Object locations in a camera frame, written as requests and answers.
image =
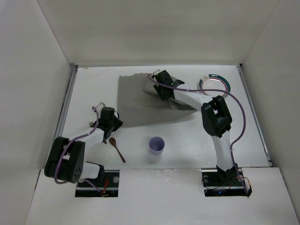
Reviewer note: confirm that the brown wooden spoon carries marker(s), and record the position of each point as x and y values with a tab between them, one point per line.
112	141

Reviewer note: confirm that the right aluminium table rail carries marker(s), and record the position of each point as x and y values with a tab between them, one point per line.
239	68

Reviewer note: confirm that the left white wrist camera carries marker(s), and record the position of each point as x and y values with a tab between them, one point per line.
100	105

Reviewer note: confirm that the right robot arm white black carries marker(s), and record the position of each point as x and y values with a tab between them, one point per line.
216	119

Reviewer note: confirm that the left aluminium table rail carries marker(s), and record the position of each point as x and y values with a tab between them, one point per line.
65	104

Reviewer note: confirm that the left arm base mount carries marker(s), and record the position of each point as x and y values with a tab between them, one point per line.
105	187

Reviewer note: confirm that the grey cloth napkin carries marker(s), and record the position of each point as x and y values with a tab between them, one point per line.
138	104

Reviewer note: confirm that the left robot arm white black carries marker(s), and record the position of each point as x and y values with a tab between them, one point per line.
66	163

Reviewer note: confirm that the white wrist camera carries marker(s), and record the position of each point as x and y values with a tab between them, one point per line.
156	72
100	105

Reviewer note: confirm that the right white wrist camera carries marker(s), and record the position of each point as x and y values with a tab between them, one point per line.
156	72

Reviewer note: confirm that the aluminium table rail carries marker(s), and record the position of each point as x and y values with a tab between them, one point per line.
65	104
239	68

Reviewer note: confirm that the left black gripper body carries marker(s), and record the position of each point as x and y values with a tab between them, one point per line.
115	124

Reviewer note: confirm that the white plate with green rim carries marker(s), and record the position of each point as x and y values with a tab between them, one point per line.
213	81

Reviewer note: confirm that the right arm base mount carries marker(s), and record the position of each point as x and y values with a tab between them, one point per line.
214	187

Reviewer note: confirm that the purple plastic cup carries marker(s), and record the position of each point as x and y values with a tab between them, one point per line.
156	145

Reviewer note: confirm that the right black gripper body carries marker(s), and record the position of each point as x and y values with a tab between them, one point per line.
162	84

